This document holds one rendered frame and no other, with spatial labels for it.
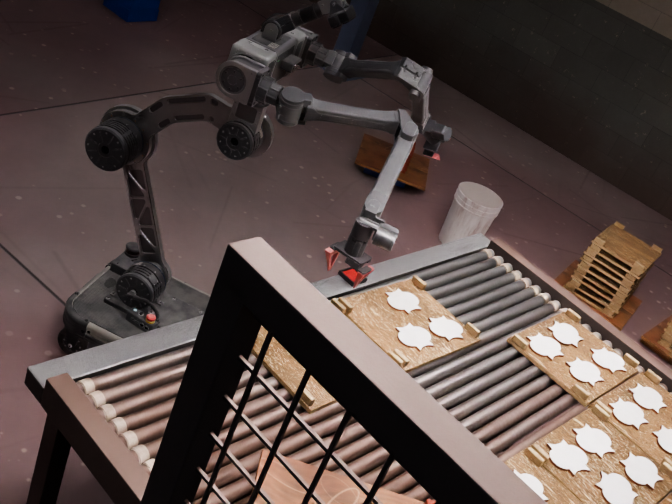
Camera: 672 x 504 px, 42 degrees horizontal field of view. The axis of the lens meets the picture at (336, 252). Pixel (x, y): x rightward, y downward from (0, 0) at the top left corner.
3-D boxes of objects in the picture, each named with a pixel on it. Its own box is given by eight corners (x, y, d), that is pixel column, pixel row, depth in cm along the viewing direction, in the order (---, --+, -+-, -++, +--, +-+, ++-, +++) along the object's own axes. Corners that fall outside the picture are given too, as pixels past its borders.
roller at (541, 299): (129, 475, 208) (133, 462, 206) (538, 298, 348) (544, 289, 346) (140, 490, 206) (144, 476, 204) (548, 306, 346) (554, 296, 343)
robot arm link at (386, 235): (363, 217, 257) (371, 197, 251) (398, 233, 256) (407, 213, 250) (349, 243, 249) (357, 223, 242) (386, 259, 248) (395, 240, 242)
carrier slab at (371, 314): (331, 304, 287) (333, 301, 286) (409, 281, 316) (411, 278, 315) (403, 374, 270) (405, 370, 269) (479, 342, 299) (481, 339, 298)
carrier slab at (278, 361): (234, 334, 257) (235, 330, 257) (328, 304, 287) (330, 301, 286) (309, 414, 241) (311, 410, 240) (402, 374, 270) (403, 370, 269)
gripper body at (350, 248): (359, 269, 248) (368, 248, 244) (331, 250, 251) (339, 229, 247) (370, 262, 253) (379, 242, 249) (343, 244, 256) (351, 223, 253)
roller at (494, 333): (140, 490, 206) (145, 477, 203) (548, 306, 346) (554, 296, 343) (152, 505, 204) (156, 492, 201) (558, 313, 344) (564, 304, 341)
